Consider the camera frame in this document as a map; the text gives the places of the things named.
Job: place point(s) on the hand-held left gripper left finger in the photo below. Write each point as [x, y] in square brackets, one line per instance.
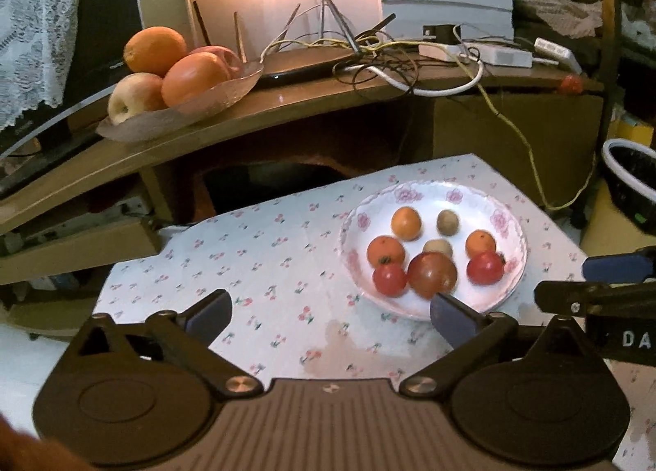
[210, 314]

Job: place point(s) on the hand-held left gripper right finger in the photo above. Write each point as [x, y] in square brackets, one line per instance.
[453, 321]

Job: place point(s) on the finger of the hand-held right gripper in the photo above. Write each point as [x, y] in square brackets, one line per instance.
[615, 267]
[558, 297]

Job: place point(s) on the brown kiwi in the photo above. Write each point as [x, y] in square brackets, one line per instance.
[447, 221]
[437, 246]

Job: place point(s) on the orange with green stem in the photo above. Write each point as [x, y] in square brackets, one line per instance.
[385, 250]

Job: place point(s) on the yellowish orange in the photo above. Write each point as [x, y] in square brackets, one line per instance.
[406, 222]

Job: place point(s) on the white floral plate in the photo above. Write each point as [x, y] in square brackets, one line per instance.
[433, 199]

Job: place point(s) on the large dark red tomato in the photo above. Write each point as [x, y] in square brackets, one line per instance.
[432, 273]

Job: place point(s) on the small deep orange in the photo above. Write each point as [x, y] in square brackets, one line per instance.
[480, 244]

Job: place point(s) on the cherry print tablecloth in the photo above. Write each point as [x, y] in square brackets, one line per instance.
[287, 271]

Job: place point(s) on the black bin with white rim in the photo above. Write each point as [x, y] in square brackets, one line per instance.
[633, 179]

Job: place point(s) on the wooden keyboard tray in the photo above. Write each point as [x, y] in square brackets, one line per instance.
[77, 245]

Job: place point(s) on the small red object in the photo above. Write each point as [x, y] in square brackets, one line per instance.
[570, 84]

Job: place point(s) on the glass dish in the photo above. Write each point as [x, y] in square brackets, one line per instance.
[220, 97]

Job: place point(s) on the white adapter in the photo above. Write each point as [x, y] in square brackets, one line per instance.
[556, 53]

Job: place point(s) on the pale apple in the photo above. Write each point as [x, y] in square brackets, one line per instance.
[136, 97]

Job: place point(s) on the wooden desk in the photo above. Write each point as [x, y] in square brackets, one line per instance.
[307, 102]

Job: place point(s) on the large orange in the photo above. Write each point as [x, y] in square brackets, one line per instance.
[156, 51]
[194, 79]

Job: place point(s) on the white power strip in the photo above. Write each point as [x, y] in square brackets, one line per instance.
[492, 55]

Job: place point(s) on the cluttered shelf rack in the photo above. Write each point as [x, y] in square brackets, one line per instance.
[607, 15]

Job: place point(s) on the red apple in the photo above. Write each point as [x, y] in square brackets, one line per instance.
[221, 55]

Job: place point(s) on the black router with antennas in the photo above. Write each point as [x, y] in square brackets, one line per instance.
[307, 72]

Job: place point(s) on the black power adapter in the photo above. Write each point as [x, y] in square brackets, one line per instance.
[440, 33]

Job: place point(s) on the white lace cloth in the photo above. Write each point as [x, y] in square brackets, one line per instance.
[36, 25]

